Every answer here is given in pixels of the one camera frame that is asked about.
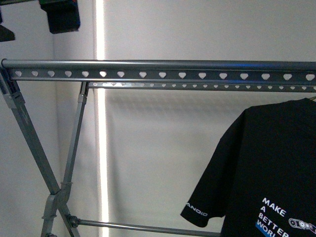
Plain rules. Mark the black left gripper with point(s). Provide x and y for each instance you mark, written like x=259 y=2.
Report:
x=62 y=15

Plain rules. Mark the black printed t-shirt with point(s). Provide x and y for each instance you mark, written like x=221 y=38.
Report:
x=262 y=176

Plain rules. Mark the grey metal drying rack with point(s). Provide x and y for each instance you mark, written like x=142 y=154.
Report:
x=261 y=76

